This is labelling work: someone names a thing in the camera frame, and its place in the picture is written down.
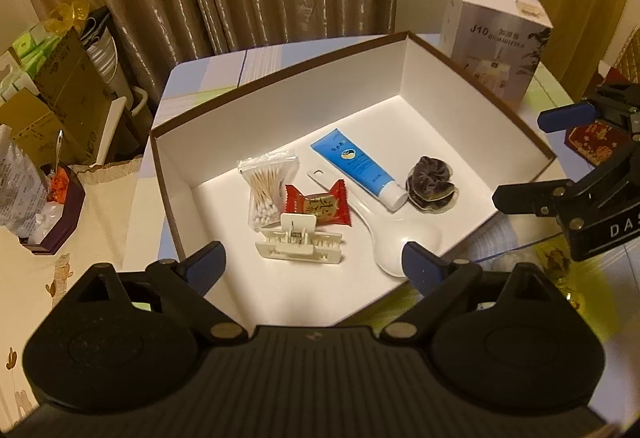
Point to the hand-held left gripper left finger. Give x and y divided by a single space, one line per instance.
205 268

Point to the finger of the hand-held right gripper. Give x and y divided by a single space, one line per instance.
530 198
565 115

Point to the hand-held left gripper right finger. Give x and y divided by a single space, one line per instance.
425 270

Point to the white plastic spoon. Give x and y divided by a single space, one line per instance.
395 248

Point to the yellow snack packet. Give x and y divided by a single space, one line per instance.
555 263

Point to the white hair claw clip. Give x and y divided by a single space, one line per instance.
300 250

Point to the dark scrunchie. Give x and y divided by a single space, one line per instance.
430 173

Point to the bag of cotton swabs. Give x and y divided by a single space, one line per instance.
265 188

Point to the red candy packet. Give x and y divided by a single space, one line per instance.
320 205

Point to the blue cream tube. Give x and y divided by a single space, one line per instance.
350 158

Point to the brown cardboard box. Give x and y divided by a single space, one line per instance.
280 108

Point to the red gift box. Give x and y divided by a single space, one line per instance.
595 140

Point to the gold quilted chair back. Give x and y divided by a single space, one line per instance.
627 60

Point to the white appliance carton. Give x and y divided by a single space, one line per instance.
490 43

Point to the cream bear print sheet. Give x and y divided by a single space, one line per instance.
100 218

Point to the dark purple box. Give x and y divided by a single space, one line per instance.
65 223

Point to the small orange object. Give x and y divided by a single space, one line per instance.
59 185

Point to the white plastic bag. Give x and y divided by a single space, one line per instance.
20 183

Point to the small cardboard box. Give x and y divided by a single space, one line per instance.
30 128

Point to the large printed cardboard box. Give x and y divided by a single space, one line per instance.
70 88

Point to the white plastic bucket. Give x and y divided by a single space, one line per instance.
107 63

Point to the green tissue packs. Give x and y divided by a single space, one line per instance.
30 43

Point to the yellow plastic bag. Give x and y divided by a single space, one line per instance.
67 15

